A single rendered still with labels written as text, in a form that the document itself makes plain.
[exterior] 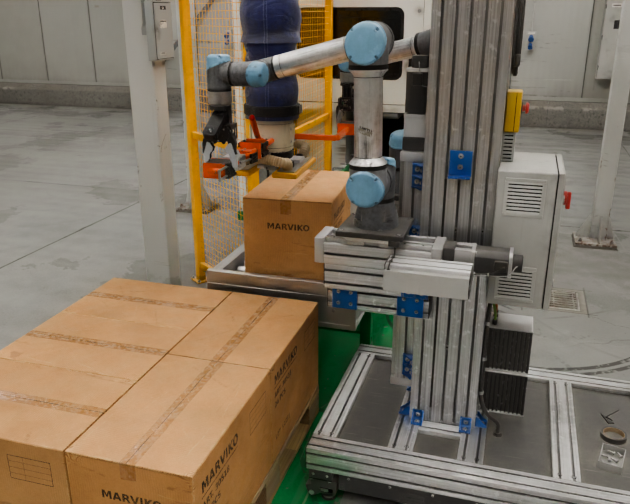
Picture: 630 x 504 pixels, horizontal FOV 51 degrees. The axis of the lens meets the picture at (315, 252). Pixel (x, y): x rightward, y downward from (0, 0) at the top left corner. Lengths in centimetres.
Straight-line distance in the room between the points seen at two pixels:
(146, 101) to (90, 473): 228
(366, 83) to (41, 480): 149
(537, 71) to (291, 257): 886
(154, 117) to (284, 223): 121
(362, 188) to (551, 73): 956
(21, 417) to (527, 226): 170
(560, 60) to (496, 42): 922
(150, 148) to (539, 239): 231
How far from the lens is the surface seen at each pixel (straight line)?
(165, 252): 400
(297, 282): 291
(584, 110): 1140
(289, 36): 265
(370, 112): 199
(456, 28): 226
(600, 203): 560
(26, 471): 222
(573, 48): 1145
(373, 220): 217
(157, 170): 387
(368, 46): 195
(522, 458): 260
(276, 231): 294
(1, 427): 225
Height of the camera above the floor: 170
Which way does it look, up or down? 20 degrees down
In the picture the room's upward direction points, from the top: straight up
